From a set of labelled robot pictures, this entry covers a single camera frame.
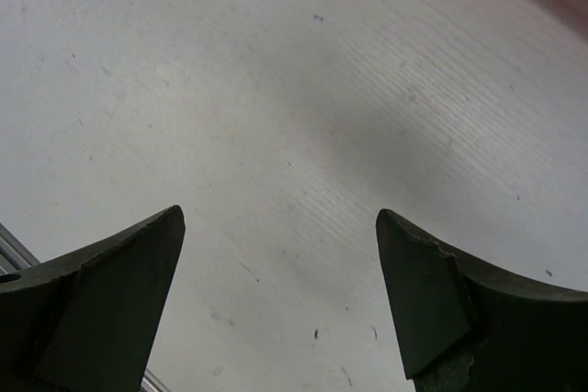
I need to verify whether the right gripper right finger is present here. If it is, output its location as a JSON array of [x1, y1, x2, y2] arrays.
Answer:
[[376, 209, 587, 391]]

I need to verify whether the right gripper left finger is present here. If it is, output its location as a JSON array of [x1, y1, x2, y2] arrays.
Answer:
[[1, 206, 185, 391]]

